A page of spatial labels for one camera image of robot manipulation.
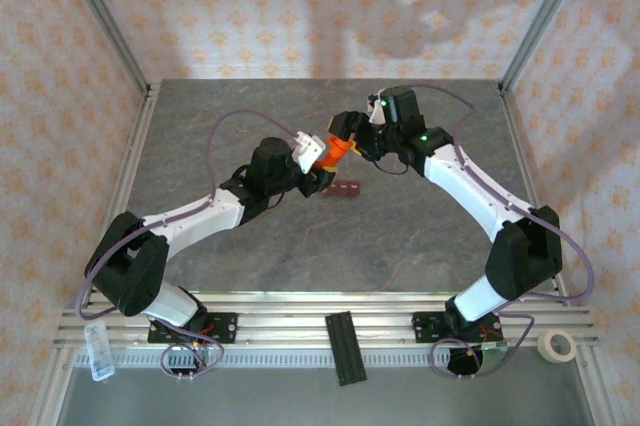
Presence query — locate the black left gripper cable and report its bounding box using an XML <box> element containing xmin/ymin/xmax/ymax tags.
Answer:
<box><xmin>259</xmin><ymin>190</ymin><xmax>287</xmax><ymax>211</ymax></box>

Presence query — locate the white tape roll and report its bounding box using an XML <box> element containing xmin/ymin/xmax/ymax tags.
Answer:
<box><xmin>537</xmin><ymin>328</ymin><xmax>578</xmax><ymax>364</ymax></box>

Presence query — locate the patterned cloth backdrop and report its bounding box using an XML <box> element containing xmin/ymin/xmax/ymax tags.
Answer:
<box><xmin>0</xmin><ymin>0</ymin><xmax>640</xmax><ymax>426</ymax></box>

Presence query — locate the aluminium frame post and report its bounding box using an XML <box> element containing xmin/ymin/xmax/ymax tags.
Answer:
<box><xmin>53</xmin><ymin>0</ymin><xmax>154</xmax><ymax>97</ymax></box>
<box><xmin>499</xmin><ymin>0</ymin><xmax>597</xmax><ymax>93</ymax></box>

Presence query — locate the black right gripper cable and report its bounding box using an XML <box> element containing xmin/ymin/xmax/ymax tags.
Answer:
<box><xmin>372</xmin><ymin>155</ymin><xmax>411</xmax><ymax>176</ymax></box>

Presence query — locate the aluminium mounting rail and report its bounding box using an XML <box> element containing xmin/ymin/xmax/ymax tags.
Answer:
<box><xmin>52</xmin><ymin>290</ymin><xmax>601</xmax><ymax>351</ymax></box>

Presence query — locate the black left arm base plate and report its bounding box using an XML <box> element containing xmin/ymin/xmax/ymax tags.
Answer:
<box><xmin>148</xmin><ymin>312</ymin><xmax>239</xmax><ymax>345</ymax></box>

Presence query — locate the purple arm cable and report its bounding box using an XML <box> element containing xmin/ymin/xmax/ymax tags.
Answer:
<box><xmin>74</xmin><ymin>109</ymin><xmax>306</xmax><ymax>382</ymax></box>
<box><xmin>372</xmin><ymin>84</ymin><xmax>596</xmax><ymax>382</ymax></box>

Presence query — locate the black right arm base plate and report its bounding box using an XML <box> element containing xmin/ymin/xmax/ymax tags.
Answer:
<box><xmin>412</xmin><ymin>310</ymin><xmax>503</xmax><ymax>345</ymax></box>

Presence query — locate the orange pill bottle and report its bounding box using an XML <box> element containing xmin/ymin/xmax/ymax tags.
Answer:
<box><xmin>314</xmin><ymin>143</ymin><xmax>349</xmax><ymax>172</ymax></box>

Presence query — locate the clear plastic bottle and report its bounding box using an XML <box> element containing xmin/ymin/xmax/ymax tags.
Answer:
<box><xmin>83</xmin><ymin>320</ymin><xmax>116</xmax><ymax>383</ymax></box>

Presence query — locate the brown pill organizer strip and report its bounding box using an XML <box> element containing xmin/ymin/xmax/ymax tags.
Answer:
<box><xmin>323</xmin><ymin>180</ymin><xmax>362</xmax><ymax>199</ymax></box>

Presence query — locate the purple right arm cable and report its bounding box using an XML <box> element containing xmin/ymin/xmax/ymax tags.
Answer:
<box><xmin>372</xmin><ymin>84</ymin><xmax>596</xmax><ymax>382</ymax></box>

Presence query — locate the black rail piece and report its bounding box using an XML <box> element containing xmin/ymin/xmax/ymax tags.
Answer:
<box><xmin>324</xmin><ymin>312</ymin><xmax>369</xmax><ymax>387</ymax></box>

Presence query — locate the orange bottle cap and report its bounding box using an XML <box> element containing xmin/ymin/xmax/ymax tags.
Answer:
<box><xmin>330</xmin><ymin>135</ymin><xmax>355</xmax><ymax>157</ymax></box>

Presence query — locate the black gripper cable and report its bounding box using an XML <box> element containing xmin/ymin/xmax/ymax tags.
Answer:
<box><xmin>372</xmin><ymin>155</ymin><xmax>411</xmax><ymax>176</ymax></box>
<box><xmin>259</xmin><ymin>190</ymin><xmax>287</xmax><ymax>211</ymax></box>

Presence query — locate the aluminium table side rail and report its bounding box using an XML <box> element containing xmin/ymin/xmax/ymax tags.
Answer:
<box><xmin>497</xmin><ymin>80</ymin><xmax>571</xmax><ymax>307</ymax></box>
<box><xmin>79</xmin><ymin>80</ymin><xmax>162</xmax><ymax>307</ymax></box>

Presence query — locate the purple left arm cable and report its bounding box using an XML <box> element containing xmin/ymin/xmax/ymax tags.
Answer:
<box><xmin>74</xmin><ymin>109</ymin><xmax>306</xmax><ymax>382</ymax></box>

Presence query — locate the grey slotted cable duct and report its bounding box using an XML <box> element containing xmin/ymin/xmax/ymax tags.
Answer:
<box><xmin>73</xmin><ymin>348</ymin><xmax>587</xmax><ymax>370</ymax></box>

